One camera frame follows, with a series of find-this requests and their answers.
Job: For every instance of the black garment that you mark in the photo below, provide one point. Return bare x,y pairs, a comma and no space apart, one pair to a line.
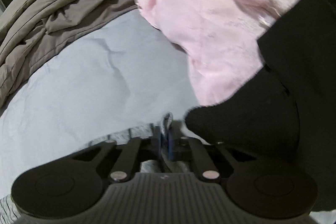
294,98

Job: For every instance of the grey striped garment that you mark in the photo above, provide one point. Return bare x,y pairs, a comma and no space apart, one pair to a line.
167,121

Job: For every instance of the light grey bed sheet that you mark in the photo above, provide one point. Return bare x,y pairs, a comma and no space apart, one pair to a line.
86,87

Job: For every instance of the grey-brown duvet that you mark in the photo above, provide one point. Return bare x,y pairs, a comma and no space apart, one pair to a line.
68,3

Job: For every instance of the pink fleece garment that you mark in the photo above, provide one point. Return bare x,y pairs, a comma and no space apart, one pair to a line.
218,29

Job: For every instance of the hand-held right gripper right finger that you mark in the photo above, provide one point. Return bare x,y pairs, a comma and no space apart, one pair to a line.
171,145

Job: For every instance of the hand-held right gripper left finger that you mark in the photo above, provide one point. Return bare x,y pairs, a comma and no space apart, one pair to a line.
157,140

